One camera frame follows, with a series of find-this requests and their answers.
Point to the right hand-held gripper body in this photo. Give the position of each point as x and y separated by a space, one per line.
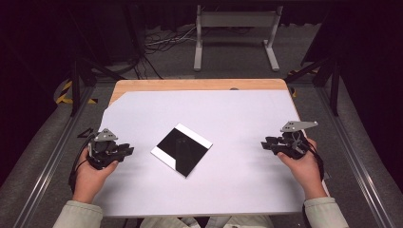
293 144

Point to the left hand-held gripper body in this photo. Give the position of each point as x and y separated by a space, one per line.
104 148

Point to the square mirror with black stand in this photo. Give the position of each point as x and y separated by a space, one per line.
182 150

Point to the person's right hand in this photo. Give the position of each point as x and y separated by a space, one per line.
305 171

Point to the person's left hand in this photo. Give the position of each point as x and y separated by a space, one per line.
88 180

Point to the yellow black hazard tape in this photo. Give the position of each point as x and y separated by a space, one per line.
65 90
294 93

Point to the white paper sheet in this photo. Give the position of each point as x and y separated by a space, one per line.
221 114

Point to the black metal stand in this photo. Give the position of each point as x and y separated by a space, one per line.
75 85
334 88

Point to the person's legs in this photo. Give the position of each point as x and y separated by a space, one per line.
250 222

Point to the wooden table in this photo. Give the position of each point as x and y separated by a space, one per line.
190 85

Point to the aluminium floor rail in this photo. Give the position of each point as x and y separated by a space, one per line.
47 164
355 158

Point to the grey metal desk frame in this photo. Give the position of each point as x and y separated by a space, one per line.
236 19

